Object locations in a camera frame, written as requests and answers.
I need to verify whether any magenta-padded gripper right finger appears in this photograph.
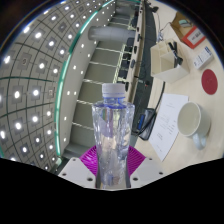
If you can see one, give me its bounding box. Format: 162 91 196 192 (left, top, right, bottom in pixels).
124 145 166 190

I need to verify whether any round grey pillar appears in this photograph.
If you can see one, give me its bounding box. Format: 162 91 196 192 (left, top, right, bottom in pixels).
87 25 136 43

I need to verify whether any clear plastic water bottle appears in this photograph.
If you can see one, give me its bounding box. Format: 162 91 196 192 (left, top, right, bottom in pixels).
91 83 136 190

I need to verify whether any small white carton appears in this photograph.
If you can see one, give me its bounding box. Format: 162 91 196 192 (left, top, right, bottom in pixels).
193 46 214 70

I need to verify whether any beige divided organizer tray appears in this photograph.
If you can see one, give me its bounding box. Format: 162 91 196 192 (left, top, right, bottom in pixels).
149 38 190 84

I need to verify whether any flat round red coaster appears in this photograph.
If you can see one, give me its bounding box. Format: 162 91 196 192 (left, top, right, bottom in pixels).
201 68 219 96

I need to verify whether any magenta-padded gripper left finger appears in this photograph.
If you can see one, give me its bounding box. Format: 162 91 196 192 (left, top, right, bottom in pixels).
57 144 101 190

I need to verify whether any black cable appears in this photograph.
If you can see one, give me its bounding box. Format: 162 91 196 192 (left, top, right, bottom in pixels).
146 79 167 116

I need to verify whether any black marker pen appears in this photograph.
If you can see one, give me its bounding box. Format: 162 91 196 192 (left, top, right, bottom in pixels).
168 41 184 66

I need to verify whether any ceiling lights group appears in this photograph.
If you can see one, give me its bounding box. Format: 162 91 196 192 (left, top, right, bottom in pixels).
0 0 114 171

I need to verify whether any long curved conference desk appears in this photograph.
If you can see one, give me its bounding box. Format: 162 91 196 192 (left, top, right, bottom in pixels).
128 0 158 104

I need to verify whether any white printed paper sheet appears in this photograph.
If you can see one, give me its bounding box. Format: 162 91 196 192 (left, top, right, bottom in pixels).
148 93 190 162

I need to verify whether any white ceramic mug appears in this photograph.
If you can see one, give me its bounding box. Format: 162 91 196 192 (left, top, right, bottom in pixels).
176 101 212 150

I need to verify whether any black office chairs group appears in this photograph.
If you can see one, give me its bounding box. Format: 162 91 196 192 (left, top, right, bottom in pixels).
119 33 139 91

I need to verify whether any open red-sided cardboard box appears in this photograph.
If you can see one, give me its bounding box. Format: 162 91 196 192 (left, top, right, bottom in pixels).
170 12 207 50

